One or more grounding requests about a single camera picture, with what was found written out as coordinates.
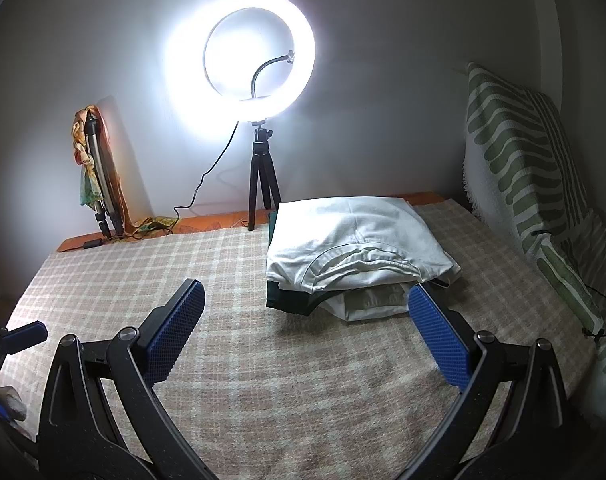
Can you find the white t-shirt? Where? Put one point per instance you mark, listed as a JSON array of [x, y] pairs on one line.
[[363, 230]]

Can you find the green striped pillow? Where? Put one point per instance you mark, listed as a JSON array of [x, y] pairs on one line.
[[578, 280]]

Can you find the folded silver tripod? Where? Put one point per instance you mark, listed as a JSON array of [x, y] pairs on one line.
[[95, 160]]

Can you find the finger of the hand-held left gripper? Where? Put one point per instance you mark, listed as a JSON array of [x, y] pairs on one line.
[[25, 337], [0, 411]]

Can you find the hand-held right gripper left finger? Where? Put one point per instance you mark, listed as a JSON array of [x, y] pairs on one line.
[[175, 335]]

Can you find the beige checked blanket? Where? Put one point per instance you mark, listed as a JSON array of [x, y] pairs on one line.
[[293, 385]]

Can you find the green striped white blanket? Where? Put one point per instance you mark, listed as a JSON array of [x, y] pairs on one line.
[[513, 150]]

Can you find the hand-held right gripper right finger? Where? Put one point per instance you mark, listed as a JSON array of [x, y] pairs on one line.
[[440, 340]]

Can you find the green and white folded clothes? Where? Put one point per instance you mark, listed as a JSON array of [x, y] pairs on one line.
[[368, 302]]

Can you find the small black tripod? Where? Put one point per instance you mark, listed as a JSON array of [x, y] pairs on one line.
[[260, 160]]

